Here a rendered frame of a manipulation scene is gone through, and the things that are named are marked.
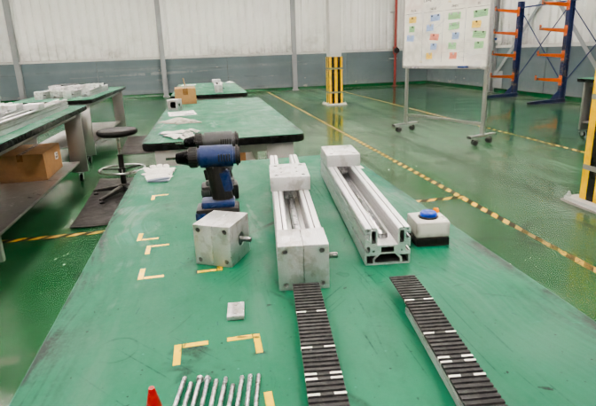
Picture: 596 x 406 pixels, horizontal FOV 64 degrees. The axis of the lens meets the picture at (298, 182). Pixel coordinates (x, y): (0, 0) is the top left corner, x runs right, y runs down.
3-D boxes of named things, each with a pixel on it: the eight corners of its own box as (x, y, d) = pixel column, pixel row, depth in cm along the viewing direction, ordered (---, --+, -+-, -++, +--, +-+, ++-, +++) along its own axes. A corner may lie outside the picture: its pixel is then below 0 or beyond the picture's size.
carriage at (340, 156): (360, 174, 157) (360, 153, 155) (327, 175, 157) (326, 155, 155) (351, 162, 173) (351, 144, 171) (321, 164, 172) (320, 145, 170)
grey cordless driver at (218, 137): (243, 199, 154) (238, 132, 148) (180, 204, 150) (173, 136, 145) (241, 192, 161) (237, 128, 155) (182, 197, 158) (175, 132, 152)
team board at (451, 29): (390, 132, 725) (393, -4, 673) (414, 128, 749) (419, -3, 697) (471, 146, 600) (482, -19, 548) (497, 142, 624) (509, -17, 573)
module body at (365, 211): (410, 262, 104) (411, 226, 102) (364, 265, 103) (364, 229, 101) (347, 173, 181) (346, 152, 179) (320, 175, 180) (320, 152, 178)
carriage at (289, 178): (310, 199, 132) (309, 175, 130) (270, 201, 131) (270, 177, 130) (305, 183, 147) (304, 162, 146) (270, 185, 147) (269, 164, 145)
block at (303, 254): (341, 287, 94) (341, 243, 92) (279, 291, 93) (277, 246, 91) (334, 267, 103) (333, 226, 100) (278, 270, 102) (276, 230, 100)
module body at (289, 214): (324, 268, 103) (323, 231, 100) (278, 270, 102) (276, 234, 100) (297, 175, 180) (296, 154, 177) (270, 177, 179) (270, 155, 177)
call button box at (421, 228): (449, 245, 112) (450, 220, 111) (409, 247, 112) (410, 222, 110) (437, 232, 120) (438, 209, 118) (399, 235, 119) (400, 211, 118)
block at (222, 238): (241, 269, 104) (239, 228, 101) (196, 263, 107) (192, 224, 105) (259, 251, 113) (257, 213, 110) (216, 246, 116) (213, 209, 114)
